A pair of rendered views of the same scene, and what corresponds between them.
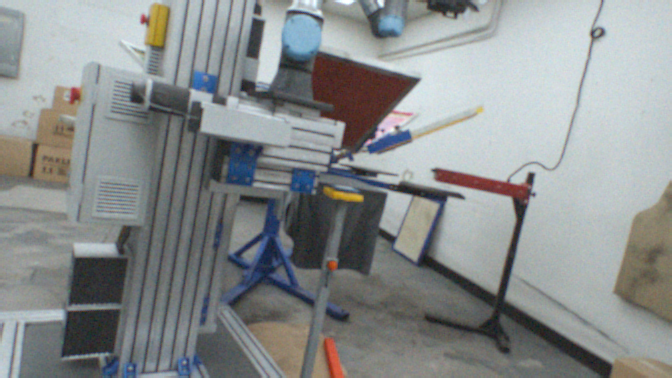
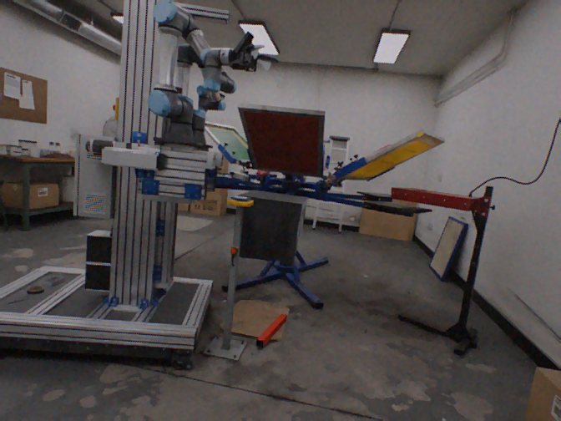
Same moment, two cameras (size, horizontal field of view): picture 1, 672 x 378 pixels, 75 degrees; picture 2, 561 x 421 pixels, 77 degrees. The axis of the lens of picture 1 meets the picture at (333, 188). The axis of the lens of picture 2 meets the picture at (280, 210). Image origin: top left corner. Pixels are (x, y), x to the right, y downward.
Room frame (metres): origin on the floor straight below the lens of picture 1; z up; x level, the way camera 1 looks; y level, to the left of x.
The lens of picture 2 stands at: (0.07, -1.26, 1.22)
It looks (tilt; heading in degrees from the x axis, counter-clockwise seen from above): 8 degrees down; 29
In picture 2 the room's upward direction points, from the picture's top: 7 degrees clockwise
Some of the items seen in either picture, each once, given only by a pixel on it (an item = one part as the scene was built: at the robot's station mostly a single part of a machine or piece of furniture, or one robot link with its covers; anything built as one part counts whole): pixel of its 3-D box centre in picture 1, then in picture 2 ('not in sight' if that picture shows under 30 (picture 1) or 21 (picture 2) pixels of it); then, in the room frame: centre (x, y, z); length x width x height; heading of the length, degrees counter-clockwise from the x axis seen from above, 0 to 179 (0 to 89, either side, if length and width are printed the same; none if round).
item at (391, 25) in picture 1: (391, 18); (214, 80); (1.43, -0.07, 1.56); 0.11 x 0.08 x 0.11; 8
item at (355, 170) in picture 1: (339, 169); (349, 195); (3.86, -0.01, 0.91); 1.34 x 0.40 x 0.08; 140
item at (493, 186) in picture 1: (478, 182); (438, 198); (3.11, -0.99, 1.06); 0.61 x 0.46 x 0.12; 80
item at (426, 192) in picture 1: (369, 181); (351, 201); (3.23, -0.25, 0.91); 1.34 x 0.40 x 0.08; 80
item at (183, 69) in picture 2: not in sight; (182, 86); (1.89, 0.62, 1.63); 0.15 x 0.12 x 0.55; 100
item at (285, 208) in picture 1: (291, 203); not in sight; (2.24, 0.20, 0.79); 0.46 x 0.09 x 0.33; 20
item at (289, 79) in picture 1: (292, 82); (180, 130); (1.50, 0.21, 1.31); 0.15 x 0.15 x 0.10
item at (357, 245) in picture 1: (337, 229); (265, 230); (2.08, -0.06, 0.74); 0.45 x 0.03 x 0.43; 110
